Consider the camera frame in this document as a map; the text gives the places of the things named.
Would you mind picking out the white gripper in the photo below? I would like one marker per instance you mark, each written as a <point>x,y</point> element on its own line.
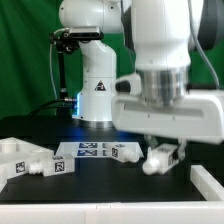
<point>198,116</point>

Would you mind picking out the white square table top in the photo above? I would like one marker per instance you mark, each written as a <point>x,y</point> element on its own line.
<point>17,155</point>

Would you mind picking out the white left wall block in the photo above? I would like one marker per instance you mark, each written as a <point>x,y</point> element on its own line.
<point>3,178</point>

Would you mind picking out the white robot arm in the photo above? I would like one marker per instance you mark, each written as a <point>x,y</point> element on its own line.
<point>153,100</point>

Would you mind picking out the black camera on stand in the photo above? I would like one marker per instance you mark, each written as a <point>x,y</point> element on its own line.
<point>66,41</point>

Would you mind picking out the white right obstacle wall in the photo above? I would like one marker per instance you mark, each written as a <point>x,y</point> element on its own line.
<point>206,184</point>

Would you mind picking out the white front wall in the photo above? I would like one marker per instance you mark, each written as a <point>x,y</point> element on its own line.
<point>115,213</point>

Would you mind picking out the white tag sheet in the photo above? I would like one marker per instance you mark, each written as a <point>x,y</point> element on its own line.
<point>95,149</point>

